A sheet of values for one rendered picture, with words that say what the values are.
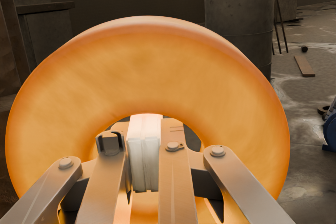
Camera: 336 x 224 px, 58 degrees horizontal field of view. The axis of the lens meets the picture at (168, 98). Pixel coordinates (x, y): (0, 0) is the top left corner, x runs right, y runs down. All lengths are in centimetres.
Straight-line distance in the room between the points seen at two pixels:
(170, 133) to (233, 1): 237
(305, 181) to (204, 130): 162
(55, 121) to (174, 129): 6
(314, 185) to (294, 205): 20
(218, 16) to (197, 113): 242
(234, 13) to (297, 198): 147
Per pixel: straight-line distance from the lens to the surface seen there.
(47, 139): 17
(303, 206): 160
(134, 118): 15
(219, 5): 255
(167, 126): 16
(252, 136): 16
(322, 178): 181
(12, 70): 42
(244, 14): 251
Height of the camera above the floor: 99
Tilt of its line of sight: 20 degrees down
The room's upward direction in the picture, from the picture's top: 4 degrees counter-clockwise
